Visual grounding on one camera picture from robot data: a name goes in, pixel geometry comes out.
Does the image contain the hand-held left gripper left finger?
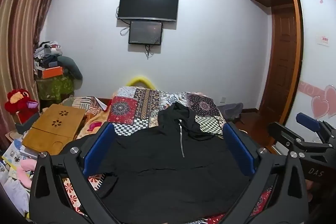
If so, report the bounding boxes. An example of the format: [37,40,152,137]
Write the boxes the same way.
[28,122,117,224]

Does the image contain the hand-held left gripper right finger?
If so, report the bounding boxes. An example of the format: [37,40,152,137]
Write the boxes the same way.
[223,122,310,224]

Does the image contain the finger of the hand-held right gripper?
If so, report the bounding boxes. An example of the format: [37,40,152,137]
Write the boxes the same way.
[267,122,334,157]
[296,112,336,146]

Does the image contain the black zip hoodie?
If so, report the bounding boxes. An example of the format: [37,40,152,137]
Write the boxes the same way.
[62,102,254,223]

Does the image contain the person's right hand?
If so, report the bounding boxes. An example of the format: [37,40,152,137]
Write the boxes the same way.
[304,179,319,203]

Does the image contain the orange fleece blanket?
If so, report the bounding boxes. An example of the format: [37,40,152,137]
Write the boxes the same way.
[59,95,116,142]

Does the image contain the wooden lap table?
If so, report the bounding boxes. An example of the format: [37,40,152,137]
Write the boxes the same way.
[22,104,87,156]

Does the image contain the patchwork patterned blanket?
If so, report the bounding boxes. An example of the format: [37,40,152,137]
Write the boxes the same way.
[59,86,276,224]

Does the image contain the wooden wardrobe with door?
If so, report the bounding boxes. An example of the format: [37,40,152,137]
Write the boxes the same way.
[259,4,302,125]

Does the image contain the heart print wardrobe door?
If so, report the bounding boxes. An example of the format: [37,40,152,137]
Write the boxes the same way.
[285,0,336,143]

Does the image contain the pink cloth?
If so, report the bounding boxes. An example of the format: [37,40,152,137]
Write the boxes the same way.
[17,158,36,189]

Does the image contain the grey box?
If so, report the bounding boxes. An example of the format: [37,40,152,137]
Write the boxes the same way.
[15,111,41,134]

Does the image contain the yellow hoop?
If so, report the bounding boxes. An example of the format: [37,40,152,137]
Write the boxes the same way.
[127,76,155,89]

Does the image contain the pile of magazines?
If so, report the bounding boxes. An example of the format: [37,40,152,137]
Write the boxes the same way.
[0,139,37,180]

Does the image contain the grey-green pillow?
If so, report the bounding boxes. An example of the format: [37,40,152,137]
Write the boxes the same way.
[56,55,83,89]

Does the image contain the orange box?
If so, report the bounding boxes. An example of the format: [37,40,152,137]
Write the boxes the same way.
[42,67,64,79]

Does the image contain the red plush toy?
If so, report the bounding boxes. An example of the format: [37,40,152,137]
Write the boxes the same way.
[5,89,39,122]

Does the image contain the white plastic bag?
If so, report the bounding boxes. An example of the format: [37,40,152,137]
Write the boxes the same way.
[3,177,30,214]

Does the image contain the pile of clutter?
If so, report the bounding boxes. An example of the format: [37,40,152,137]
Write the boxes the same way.
[33,41,63,75]

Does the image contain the striped brown curtain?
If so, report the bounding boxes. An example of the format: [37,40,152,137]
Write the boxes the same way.
[0,0,66,161]

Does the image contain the dangling monitor cables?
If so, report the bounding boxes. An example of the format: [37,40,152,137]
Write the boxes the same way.
[144,44,155,60]

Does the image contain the small wall monitor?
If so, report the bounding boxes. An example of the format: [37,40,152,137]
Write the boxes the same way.
[128,21,163,45]

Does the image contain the large wall television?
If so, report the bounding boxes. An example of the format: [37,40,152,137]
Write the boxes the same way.
[117,0,179,22]

